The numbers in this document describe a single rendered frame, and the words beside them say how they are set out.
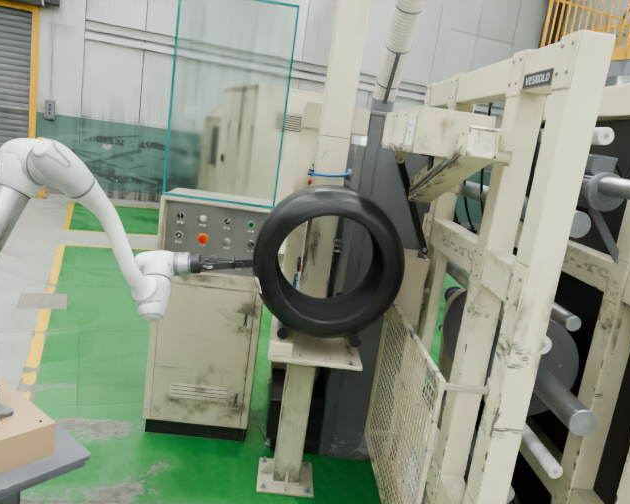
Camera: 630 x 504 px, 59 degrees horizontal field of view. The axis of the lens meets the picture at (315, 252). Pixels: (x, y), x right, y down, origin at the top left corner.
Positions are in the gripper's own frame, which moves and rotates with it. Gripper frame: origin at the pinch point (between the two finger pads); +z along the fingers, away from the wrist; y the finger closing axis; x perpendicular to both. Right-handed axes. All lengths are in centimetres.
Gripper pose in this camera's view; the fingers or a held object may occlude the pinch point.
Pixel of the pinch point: (244, 263)
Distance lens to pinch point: 215.9
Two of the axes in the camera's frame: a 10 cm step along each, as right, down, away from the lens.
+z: 10.0, -0.1, 0.4
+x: 0.0, 9.8, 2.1
